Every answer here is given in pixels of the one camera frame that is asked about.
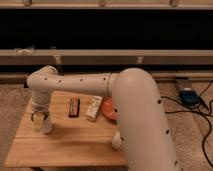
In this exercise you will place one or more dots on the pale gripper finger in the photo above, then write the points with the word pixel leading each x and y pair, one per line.
pixel 38 120

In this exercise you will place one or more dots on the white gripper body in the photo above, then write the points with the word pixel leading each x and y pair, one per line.
pixel 40 102

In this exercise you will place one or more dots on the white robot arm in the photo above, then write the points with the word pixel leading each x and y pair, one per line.
pixel 141 118

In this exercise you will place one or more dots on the white ceramic cup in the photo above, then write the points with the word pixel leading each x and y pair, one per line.
pixel 47 124

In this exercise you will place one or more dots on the dark red chocolate bar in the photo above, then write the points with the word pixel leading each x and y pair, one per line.
pixel 74 107

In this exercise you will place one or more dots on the wooden table board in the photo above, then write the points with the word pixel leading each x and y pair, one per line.
pixel 73 141

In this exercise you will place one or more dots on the white yellow box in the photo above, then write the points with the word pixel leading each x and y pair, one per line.
pixel 93 108

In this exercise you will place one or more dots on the orange bowl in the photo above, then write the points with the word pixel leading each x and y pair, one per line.
pixel 107 109

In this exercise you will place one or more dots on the blue power adapter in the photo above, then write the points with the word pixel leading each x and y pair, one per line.
pixel 189 97

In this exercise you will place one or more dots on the grey wall rail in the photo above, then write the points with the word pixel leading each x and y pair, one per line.
pixel 87 57

